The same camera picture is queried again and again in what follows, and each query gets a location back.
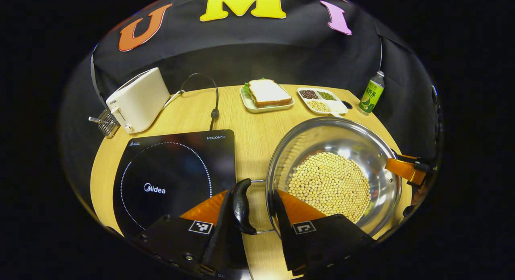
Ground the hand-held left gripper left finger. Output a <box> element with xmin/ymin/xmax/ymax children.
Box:
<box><xmin>133</xmin><ymin>189</ymin><xmax>248</xmax><ymax>277</ymax></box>

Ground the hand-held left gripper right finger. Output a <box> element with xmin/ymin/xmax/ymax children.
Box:
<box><xmin>274</xmin><ymin>189</ymin><xmax>377</xmax><ymax>277</ymax></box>

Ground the stainless steel pot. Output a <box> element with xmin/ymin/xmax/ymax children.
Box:
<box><xmin>231</xmin><ymin>117</ymin><xmax>403</xmax><ymax>237</ymax></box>

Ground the black induction cooktop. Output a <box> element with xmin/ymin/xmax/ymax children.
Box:
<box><xmin>113</xmin><ymin>130</ymin><xmax>237</xmax><ymax>238</ymax></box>

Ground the pile of soybeans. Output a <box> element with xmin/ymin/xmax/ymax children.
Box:
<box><xmin>288</xmin><ymin>152</ymin><xmax>371</xmax><ymax>223</ymax></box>

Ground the green drink bottle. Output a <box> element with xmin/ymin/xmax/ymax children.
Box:
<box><xmin>358</xmin><ymin>70</ymin><xmax>385</xmax><ymax>113</ymax></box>

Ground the white compartment tray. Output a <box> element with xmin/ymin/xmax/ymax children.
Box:
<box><xmin>297</xmin><ymin>87</ymin><xmax>349</xmax><ymax>117</ymax></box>

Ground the white rectangular plate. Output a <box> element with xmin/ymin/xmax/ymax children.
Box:
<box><xmin>240</xmin><ymin>86</ymin><xmax>295</xmax><ymax>113</ymax></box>

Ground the white toaster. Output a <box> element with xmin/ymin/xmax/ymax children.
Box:
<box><xmin>106</xmin><ymin>67</ymin><xmax>171</xmax><ymax>134</ymax></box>

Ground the sandwich with lettuce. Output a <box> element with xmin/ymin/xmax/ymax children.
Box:
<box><xmin>243</xmin><ymin>78</ymin><xmax>293</xmax><ymax>108</ymax></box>

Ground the black backdrop cloth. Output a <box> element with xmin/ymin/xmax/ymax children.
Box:
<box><xmin>58</xmin><ymin>0</ymin><xmax>443</xmax><ymax>216</ymax></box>

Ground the black power cable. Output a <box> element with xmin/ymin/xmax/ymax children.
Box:
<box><xmin>180</xmin><ymin>73</ymin><xmax>220</xmax><ymax>131</ymax></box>

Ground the metal wire toaster rack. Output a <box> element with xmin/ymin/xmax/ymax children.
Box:
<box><xmin>89</xmin><ymin>109</ymin><xmax>120</xmax><ymax>138</ymax></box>

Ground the white toaster cable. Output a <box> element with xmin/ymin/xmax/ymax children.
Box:
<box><xmin>163</xmin><ymin>90</ymin><xmax>185</xmax><ymax>110</ymax></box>

